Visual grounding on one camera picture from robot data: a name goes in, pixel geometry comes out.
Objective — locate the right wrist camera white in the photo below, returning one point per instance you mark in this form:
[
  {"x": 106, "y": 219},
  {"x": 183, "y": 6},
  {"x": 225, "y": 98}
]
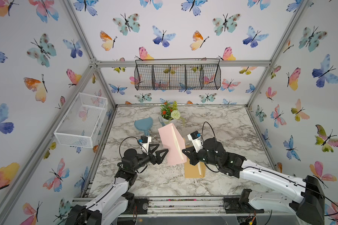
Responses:
[{"x": 196, "y": 139}]

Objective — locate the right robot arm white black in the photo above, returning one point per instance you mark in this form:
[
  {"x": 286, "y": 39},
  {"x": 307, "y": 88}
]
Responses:
[{"x": 302, "y": 196}]

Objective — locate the aluminium front rail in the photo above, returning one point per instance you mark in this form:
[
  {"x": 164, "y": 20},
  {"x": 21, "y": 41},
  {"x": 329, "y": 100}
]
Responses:
[{"x": 213, "y": 206}]

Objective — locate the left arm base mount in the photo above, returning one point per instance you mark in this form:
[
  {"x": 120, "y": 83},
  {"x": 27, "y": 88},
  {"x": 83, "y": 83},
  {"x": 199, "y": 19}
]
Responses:
[{"x": 137, "y": 205}]

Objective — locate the white mesh wall basket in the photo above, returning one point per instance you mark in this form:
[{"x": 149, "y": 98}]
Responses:
[{"x": 81, "y": 123}]

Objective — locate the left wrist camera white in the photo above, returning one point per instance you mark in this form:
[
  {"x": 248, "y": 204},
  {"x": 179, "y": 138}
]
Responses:
[{"x": 145, "y": 142}]

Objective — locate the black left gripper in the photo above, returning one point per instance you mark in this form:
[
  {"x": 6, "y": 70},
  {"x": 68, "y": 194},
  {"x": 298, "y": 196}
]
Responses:
[{"x": 156, "y": 160}]

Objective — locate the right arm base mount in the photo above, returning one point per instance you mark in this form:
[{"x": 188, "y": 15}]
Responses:
[{"x": 238, "y": 205}]

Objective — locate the white pot with flowers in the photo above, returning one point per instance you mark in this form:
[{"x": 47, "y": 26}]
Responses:
[{"x": 170, "y": 113}]

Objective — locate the black wire wall basket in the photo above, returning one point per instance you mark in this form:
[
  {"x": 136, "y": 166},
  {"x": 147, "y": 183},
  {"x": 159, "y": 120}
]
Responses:
[{"x": 177, "y": 74}]

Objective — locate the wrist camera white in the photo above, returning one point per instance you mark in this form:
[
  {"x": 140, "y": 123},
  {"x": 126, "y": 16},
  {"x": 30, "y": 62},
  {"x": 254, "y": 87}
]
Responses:
[
  {"x": 145, "y": 142},
  {"x": 196, "y": 139}
]

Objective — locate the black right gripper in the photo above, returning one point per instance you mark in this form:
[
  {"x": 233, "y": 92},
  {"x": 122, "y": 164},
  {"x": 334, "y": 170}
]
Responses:
[{"x": 192, "y": 156}]

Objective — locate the brown kraft envelope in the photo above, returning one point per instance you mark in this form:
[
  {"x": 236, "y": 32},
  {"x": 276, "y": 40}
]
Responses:
[{"x": 194, "y": 172}]

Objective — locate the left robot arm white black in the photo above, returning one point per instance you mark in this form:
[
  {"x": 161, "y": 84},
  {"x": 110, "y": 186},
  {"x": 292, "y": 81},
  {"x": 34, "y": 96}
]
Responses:
[{"x": 116, "y": 199}]

